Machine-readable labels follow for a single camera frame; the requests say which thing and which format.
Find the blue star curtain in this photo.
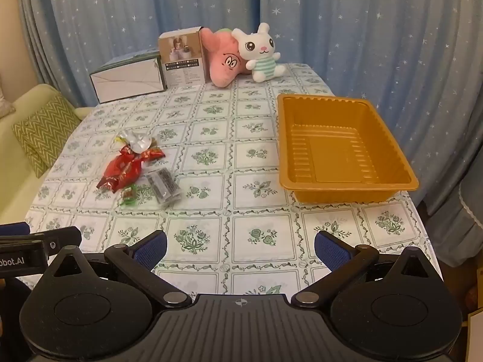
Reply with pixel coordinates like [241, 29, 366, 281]
[15, 0, 262, 108]
[259, 0, 483, 212]

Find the white patterned cushion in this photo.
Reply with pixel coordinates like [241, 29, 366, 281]
[0, 77, 16, 118]

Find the white rabbit plush toy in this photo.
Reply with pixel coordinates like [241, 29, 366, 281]
[231, 23, 286, 83]

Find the green zigzag cushion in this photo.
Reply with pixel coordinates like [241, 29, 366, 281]
[11, 94, 82, 167]
[23, 141, 57, 179]

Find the orange plastic tray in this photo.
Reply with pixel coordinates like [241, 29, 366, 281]
[277, 94, 419, 203]

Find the white carton box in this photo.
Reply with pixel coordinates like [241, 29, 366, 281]
[90, 47, 168, 105]

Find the small beige product box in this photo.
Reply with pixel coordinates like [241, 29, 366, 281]
[158, 26, 207, 87]

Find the floral checked tablecloth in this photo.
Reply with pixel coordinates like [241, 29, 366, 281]
[18, 62, 443, 298]

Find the dark clear snack packet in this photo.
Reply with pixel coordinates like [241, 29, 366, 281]
[145, 170, 182, 209]

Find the blue lace-trimmed cloth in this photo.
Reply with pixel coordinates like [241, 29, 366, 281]
[426, 166, 483, 243]

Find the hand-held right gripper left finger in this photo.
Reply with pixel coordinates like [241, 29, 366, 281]
[44, 230, 192, 310]

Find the light green sofa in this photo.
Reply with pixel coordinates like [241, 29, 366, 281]
[0, 83, 92, 227]

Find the green candy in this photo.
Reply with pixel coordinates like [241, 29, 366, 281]
[120, 183, 139, 207]

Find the small red snack packet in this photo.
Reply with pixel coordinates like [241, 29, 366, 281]
[139, 148, 166, 162]

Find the pink plush toy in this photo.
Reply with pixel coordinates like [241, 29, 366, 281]
[200, 27, 252, 88]

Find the silver foil snack packet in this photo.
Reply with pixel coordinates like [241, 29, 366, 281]
[115, 130, 158, 155]

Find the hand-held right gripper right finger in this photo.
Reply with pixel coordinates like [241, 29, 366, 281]
[291, 231, 440, 309]

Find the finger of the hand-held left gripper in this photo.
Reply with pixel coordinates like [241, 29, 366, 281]
[36, 227, 82, 258]
[0, 222, 31, 237]

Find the large red snack packet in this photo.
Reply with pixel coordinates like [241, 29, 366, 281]
[96, 146, 147, 194]

